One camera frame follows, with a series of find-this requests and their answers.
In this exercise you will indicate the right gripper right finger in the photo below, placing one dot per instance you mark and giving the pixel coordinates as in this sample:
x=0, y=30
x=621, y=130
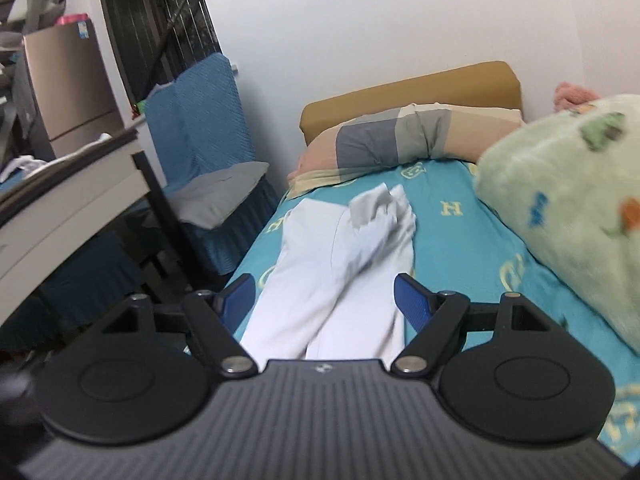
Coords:
x=443, y=320

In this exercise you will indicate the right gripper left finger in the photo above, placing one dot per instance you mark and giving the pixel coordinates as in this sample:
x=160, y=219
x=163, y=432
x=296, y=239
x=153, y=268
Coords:
x=190, y=340

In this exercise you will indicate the white t-shirt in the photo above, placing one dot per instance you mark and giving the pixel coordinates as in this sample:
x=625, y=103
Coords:
x=330, y=295

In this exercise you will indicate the cyan patterned bed sheet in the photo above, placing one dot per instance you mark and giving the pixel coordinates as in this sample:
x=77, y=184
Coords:
x=461, y=245

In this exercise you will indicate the grey seat cushion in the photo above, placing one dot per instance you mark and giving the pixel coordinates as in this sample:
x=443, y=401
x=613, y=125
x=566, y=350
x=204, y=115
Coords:
x=210, y=199

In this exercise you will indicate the blue covered chair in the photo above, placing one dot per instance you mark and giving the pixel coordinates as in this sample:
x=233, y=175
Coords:
x=78, y=292
x=198, y=126

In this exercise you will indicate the light green fleece blanket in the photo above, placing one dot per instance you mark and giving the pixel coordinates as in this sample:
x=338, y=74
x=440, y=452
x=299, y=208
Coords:
x=568, y=185

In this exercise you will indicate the plaid grey beige pillow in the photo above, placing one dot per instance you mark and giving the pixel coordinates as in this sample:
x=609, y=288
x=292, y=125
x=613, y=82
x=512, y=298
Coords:
x=398, y=137

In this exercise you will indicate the white black desk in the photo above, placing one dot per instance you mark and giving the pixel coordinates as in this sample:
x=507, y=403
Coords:
x=47, y=217

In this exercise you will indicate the mustard yellow headboard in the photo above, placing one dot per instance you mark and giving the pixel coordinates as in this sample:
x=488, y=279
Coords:
x=485, y=84

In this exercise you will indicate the pink fluffy cloth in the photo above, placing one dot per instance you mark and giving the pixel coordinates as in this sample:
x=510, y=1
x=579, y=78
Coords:
x=567, y=96

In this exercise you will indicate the gold beige refrigerator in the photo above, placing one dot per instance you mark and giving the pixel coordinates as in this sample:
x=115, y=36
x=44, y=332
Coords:
x=61, y=92

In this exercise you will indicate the dark barred window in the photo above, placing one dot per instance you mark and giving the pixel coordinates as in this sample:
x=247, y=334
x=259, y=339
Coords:
x=154, y=41

